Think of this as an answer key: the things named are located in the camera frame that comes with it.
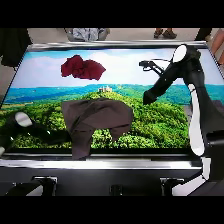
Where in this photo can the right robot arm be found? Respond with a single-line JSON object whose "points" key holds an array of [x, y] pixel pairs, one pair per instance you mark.
{"points": [[196, 110]]}

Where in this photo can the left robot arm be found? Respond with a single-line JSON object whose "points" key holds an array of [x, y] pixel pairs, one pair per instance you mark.
{"points": [[20, 124]]}

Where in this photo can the silver frame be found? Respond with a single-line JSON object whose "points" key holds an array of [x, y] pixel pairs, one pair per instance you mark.
{"points": [[100, 164]]}

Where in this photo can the red garment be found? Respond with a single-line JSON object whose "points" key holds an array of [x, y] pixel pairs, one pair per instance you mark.
{"points": [[81, 68]]}

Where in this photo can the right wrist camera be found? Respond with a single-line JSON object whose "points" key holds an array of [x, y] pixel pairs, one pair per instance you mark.
{"points": [[149, 64]]}

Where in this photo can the person's legs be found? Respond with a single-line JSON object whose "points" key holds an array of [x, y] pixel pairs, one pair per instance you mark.
{"points": [[165, 33]]}

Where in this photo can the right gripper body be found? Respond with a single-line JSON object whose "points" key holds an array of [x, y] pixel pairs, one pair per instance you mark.
{"points": [[150, 96]]}

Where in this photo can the brown garment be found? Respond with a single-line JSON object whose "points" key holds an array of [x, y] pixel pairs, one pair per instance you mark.
{"points": [[96, 116]]}

